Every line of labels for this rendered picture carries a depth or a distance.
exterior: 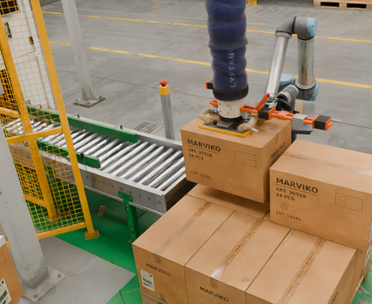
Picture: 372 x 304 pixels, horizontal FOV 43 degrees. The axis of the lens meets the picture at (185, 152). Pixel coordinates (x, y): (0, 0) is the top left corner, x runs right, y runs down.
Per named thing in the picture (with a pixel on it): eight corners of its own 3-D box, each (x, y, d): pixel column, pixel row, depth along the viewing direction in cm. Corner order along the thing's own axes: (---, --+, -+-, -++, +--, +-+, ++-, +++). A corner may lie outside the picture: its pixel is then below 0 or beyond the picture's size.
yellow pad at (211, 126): (198, 128, 308) (198, 120, 306) (207, 121, 315) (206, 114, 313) (243, 138, 290) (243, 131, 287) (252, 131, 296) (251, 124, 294)
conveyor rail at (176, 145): (29, 121, 506) (24, 105, 496) (32, 119, 509) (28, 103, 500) (212, 173, 382) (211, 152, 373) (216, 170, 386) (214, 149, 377)
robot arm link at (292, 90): (298, 99, 314) (299, 85, 309) (290, 106, 306) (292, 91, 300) (285, 96, 319) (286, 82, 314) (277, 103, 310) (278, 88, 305)
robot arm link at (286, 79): (275, 91, 384) (277, 71, 374) (296, 94, 377) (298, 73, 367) (270, 99, 372) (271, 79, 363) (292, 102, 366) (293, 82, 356)
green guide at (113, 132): (18, 111, 492) (16, 104, 488) (26, 107, 500) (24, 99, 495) (135, 143, 407) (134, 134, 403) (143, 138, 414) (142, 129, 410)
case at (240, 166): (186, 180, 330) (179, 128, 310) (217, 154, 357) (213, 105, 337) (263, 203, 297) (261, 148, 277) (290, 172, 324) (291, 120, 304)
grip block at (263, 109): (256, 118, 289) (256, 110, 286) (264, 112, 296) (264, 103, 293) (269, 120, 284) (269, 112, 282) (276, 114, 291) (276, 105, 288)
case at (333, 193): (269, 221, 301) (269, 167, 281) (295, 189, 329) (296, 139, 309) (366, 251, 269) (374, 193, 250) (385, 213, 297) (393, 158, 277)
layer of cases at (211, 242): (140, 290, 314) (131, 243, 295) (218, 209, 383) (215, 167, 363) (313, 374, 251) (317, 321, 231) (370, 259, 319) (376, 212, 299)
